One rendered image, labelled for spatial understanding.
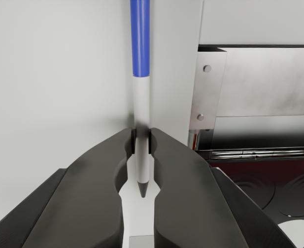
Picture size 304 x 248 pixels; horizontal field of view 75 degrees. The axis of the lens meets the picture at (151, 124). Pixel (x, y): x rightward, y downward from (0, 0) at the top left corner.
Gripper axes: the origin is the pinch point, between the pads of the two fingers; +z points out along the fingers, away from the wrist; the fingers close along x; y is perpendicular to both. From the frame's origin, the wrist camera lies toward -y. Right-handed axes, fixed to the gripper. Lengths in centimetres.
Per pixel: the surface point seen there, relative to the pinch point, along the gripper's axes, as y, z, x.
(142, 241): 13.3, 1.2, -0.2
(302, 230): 24.7, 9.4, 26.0
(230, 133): 10.6, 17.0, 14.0
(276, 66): -1.5, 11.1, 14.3
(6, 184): 5.7, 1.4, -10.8
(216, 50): -3.5, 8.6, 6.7
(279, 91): 1.3, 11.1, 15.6
